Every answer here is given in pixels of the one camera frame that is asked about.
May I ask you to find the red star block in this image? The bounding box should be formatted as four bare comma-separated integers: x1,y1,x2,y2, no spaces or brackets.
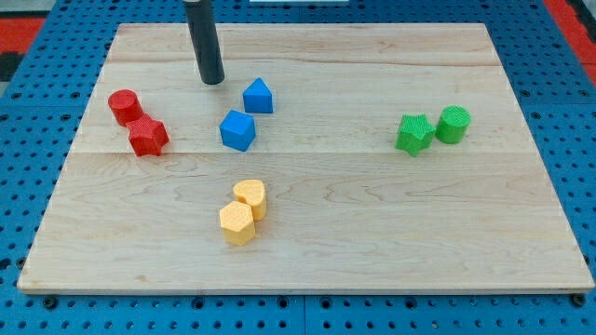
126,114,169,156

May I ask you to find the red cylinder block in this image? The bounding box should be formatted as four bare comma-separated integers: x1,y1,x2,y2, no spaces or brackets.
108,89,143,127

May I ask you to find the yellow heart block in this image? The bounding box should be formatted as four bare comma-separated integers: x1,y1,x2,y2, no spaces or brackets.
233,180,267,221

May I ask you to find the green cylinder block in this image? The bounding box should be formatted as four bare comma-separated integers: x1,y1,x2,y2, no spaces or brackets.
436,105,471,144

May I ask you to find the green star block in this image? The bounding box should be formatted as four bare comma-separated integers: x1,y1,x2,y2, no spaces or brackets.
395,114,436,156

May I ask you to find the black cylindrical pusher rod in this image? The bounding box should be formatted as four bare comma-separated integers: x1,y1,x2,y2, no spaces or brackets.
183,0,224,85

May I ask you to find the yellow hexagon block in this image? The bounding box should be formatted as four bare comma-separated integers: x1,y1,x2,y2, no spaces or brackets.
219,201,256,246

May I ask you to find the blue cube block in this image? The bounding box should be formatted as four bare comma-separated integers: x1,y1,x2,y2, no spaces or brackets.
219,110,256,152

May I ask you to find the blue triangle block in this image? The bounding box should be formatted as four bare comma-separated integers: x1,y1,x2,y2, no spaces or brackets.
242,77,274,114

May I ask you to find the wooden board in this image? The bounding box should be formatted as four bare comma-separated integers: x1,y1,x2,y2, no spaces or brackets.
18,23,594,295

